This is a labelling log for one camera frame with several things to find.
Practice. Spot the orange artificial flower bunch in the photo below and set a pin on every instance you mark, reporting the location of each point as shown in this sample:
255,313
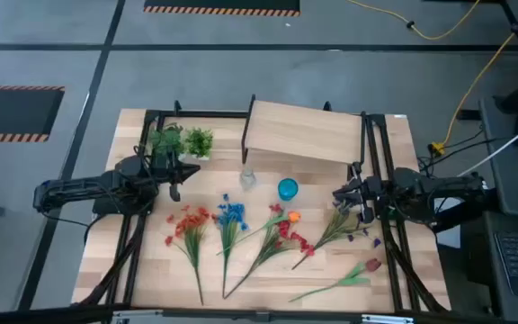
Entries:
191,222

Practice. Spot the blue artificial flower bunch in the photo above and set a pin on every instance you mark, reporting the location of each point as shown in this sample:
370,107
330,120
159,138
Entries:
231,216

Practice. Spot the blue glass vase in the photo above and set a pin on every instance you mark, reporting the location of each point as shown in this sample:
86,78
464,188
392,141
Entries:
288,189

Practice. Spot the purple artificial flower bunch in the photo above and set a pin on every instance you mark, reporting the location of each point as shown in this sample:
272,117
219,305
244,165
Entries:
337,227

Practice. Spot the white table label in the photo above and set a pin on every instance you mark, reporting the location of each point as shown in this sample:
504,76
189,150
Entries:
400,116

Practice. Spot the small-leaf potted plant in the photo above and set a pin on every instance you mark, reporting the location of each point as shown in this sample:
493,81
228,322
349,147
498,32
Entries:
198,143

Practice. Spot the red artificial flower bunch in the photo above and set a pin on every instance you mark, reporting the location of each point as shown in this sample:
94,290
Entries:
283,229

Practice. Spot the wooden shelf with black legs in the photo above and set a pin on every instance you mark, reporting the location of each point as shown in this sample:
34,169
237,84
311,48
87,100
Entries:
304,130

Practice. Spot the clear glass vase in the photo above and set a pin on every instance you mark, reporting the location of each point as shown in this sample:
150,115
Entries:
247,179

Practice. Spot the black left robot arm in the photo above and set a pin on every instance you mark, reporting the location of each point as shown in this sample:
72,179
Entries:
83,186

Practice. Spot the large-leaf potted plant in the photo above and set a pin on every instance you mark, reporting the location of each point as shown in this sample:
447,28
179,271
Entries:
167,139

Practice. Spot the dark red artificial tulip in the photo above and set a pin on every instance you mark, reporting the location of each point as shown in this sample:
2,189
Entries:
372,264

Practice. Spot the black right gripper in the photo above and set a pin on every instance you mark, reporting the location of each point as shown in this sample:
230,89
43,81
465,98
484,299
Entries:
367,193

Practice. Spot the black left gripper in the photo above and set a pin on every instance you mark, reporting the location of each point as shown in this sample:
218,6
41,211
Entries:
171,173

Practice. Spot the black hazard-striped floor mat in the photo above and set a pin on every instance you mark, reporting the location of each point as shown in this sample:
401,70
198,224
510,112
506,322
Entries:
220,5
11,110

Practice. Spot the orange artificial tulip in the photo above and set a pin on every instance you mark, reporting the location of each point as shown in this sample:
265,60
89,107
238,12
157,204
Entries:
294,217

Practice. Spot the white paper sheet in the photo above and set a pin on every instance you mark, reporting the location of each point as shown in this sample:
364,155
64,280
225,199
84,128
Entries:
450,236

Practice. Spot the dark grey desk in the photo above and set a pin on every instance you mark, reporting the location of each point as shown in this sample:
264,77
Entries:
479,279
511,189

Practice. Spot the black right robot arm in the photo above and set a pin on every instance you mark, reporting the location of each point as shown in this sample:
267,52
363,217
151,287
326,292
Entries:
443,189

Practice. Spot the black metal table frame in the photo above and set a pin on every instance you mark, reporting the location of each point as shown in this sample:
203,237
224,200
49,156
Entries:
196,114

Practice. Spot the black and silver beam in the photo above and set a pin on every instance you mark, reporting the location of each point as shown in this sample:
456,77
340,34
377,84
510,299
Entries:
259,316

